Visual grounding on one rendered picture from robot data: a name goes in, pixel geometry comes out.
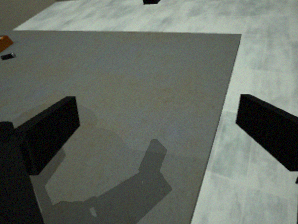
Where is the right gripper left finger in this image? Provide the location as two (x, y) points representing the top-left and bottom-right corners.
(0, 96), (80, 224)

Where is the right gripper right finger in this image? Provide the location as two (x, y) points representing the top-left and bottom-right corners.
(236, 94), (298, 172)

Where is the orange bin rack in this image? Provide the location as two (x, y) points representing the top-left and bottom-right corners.
(0, 36), (13, 53)

